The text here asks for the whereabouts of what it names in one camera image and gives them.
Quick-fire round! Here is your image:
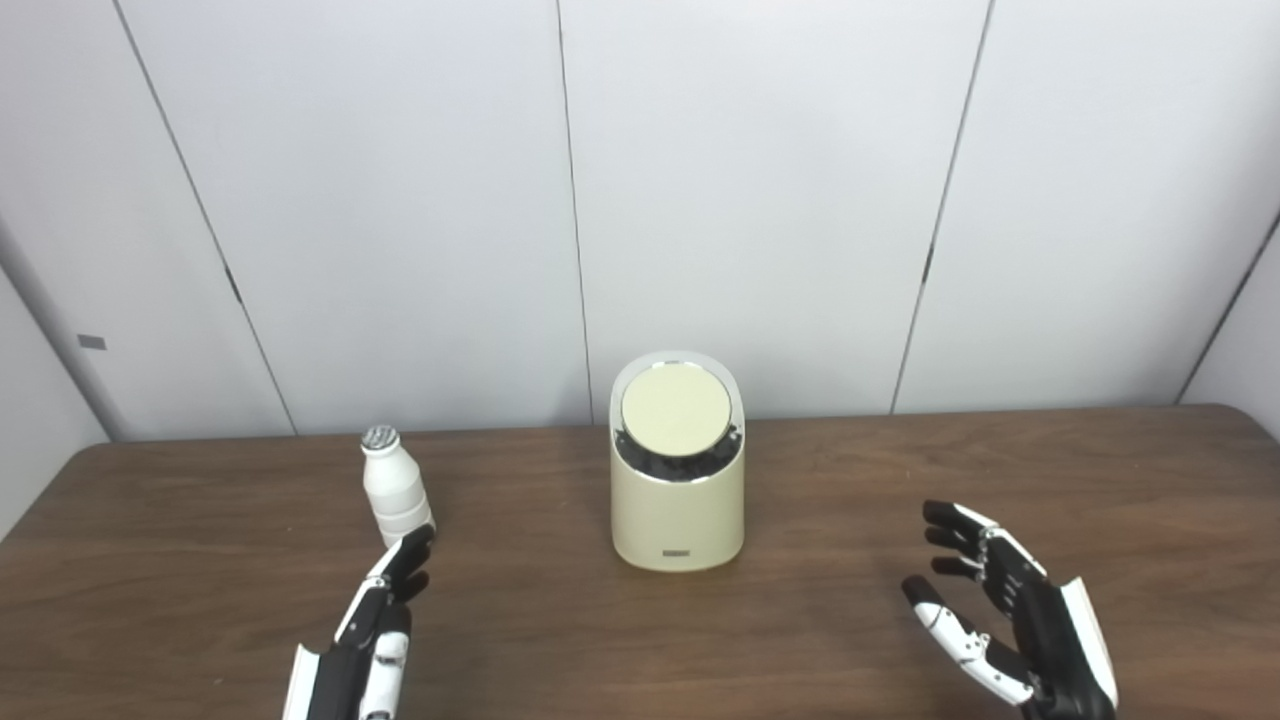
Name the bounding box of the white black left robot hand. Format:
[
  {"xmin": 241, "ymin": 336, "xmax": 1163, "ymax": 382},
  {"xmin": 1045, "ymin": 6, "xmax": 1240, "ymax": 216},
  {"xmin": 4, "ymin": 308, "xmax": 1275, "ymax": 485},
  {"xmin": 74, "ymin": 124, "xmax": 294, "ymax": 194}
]
[{"xmin": 283, "ymin": 524, "xmax": 437, "ymax": 720}]

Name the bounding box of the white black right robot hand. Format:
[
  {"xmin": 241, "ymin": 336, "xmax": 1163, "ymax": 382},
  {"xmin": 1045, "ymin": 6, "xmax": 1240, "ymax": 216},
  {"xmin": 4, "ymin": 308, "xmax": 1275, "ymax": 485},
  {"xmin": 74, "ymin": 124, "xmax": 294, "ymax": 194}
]
[{"xmin": 901, "ymin": 500, "xmax": 1119, "ymax": 720}]

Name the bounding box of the small white plastic bottle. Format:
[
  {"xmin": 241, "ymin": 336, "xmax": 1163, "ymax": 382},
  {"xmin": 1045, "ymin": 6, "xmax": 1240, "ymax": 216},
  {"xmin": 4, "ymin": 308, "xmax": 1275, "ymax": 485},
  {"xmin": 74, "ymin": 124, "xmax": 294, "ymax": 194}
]
[{"xmin": 361, "ymin": 426, "xmax": 437, "ymax": 548}]

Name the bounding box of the round cream bin lid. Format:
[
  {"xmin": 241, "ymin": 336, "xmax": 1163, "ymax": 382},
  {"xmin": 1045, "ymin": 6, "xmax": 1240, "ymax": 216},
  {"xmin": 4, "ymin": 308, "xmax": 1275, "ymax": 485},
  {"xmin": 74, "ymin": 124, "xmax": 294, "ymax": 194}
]
[{"xmin": 620, "ymin": 365, "xmax": 733, "ymax": 458}]

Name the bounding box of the cream lidded trash bin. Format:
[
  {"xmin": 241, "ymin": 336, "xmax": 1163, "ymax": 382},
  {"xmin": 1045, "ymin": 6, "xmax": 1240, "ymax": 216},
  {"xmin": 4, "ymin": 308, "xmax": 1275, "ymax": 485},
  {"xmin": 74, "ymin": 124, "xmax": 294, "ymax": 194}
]
[{"xmin": 609, "ymin": 351, "xmax": 747, "ymax": 574}]

